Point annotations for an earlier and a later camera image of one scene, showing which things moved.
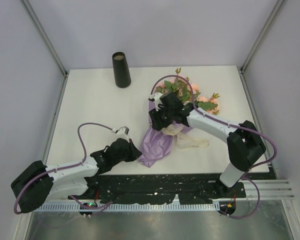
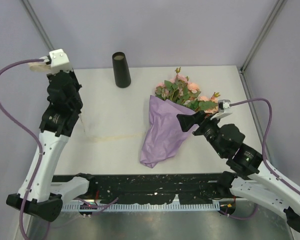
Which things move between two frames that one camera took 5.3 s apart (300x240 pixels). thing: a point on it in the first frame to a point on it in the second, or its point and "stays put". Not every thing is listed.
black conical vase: [121, 72] stays put
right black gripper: [158, 123] to [186, 121]
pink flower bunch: [188, 92] stays put
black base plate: [151, 188] stays put
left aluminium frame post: [46, 37] stays put
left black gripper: [134, 152] to [73, 76]
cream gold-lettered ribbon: [182, 141] to [42, 66]
